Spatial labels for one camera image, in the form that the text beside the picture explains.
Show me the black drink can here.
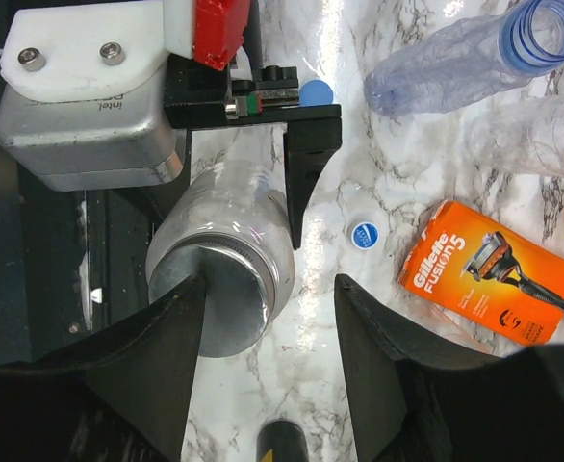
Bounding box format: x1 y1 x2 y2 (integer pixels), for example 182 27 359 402
256 420 309 462

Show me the clear wide-mouth plastic jar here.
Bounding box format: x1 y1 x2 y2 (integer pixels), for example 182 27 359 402
146 160 295 330

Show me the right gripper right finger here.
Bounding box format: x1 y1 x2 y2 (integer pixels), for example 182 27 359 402
334 274 564 461

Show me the orange razor box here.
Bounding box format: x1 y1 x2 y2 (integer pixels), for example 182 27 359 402
397 200 564 346

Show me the silver metal jar lid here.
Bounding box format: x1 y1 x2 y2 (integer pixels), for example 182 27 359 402
148 234 275 358

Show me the plain blue bottle cap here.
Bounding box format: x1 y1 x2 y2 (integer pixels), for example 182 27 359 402
299 79 334 107

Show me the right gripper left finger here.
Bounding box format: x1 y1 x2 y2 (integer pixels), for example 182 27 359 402
0 276 206 461

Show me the clear crushed plastic bottle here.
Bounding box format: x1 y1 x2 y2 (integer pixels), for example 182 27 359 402
464 94 564 178

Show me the blue tinted plastic bottle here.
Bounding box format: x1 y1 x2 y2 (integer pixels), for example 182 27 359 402
364 1 564 118

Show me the blue white bottle cap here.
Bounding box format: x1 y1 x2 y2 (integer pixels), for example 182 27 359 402
347 219 380 250

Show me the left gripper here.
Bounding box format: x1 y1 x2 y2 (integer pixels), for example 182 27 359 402
163 55 343 250

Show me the black base frame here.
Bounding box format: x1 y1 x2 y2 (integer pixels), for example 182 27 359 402
0 0 167 372

